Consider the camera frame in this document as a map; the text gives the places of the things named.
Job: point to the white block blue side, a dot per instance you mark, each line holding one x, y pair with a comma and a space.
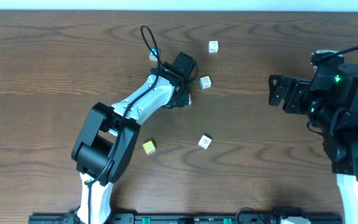
205, 82

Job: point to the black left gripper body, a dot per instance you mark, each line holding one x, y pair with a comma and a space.
183, 99

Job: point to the white block far top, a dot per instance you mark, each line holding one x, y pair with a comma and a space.
213, 46

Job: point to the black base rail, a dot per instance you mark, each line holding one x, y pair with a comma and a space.
244, 215

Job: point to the blue number 2 block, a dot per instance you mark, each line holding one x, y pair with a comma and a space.
154, 55

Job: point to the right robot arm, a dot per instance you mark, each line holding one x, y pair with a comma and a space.
340, 143

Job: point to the white block bee drawing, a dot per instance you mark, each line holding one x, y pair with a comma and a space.
205, 141

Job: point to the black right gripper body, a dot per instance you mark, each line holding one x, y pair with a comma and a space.
289, 94

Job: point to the yellow faced wooden block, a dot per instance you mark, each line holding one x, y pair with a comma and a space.
149, 147

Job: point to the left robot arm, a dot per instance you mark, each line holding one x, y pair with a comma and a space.
107, 139

